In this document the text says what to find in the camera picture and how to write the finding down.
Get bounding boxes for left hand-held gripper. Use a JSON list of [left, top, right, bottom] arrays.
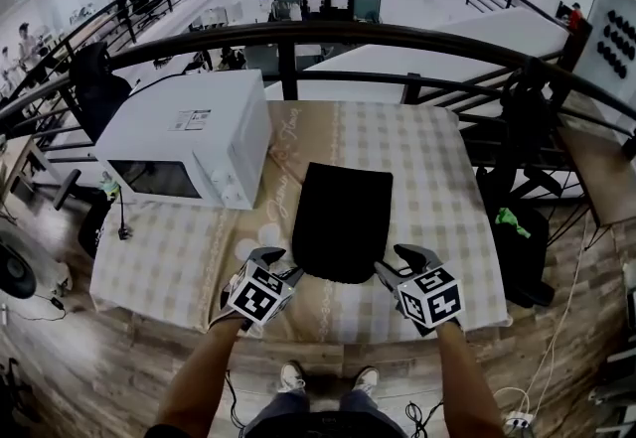
[[211, 246, 306, 333]]

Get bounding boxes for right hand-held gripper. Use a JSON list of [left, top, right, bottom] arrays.
[[372, 242, 464, 339]]

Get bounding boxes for black cloth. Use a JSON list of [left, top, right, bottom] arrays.
[[291, 161, 395, 286]]

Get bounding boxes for person's right forearm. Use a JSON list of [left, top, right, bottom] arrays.
[[434, 320, 507, 438]]

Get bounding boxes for person's left forearm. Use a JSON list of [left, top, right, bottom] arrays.
[[153, 319, 245, 438]]

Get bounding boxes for beige checkered tablecloth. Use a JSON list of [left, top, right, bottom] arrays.
[[88, 100, 513, 343]]

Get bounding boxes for person's left shoe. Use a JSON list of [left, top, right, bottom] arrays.
[[277, 361, 307, 395]]

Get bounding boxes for person's shoe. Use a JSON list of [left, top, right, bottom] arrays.
[[277, 361, 307, 395], [352, 365, 381, 398]]

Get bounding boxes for green cloth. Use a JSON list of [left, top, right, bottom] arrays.
[[494, 207, 532, 240]]

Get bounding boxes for person's right shoe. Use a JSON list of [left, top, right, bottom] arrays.
[[352, 365, 381, 398]]

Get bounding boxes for person's legs in jeans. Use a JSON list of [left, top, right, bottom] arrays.
[[242, 388, 409, 438]]

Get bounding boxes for white microwave oven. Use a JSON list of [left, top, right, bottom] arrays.
[[93, 69, 273, 212]]

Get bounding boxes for person's black shirt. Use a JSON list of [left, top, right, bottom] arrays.
[[143, 408, 384, 438]]

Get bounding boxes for black mesh office chair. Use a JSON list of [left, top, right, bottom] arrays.
[[474, 56, 557, 308], [52, 42, 133, 258]]

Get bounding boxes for yellow-green item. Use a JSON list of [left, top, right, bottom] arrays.
[[96, 172, 123, 202]]

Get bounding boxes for white power strip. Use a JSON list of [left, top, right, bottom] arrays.
[[504, 410, 536, 433]]

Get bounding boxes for wooden side table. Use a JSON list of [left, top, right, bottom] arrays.
[[556, 125, 636, 228]]

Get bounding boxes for black metal railing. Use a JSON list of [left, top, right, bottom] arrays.
[[0, 21, 636, 169]]

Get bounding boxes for white stairwell panel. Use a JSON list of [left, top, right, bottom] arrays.
[[265, 6, 570, 104]]

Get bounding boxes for black floor fan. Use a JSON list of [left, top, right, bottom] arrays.
[[0, 217, 74, 302]]

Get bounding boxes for small wooden desk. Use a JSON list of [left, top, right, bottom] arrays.
[[0, 135, 49, 202]]

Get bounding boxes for distant black office chair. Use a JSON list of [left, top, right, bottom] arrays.
[[118, 0, 166, 30]]

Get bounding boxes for microwave power cable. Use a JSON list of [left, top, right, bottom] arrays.
[[116, 190, 134, 242]]

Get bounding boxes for white floor cable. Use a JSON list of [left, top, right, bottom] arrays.
[[496, 212, 588, 422]]

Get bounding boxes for black floor cable with adapter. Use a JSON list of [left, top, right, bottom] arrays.
[[33, 294, 69, 324]]

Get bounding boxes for group of black wall-hung items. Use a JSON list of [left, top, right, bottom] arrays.
[[595, 8, 636, 79]]

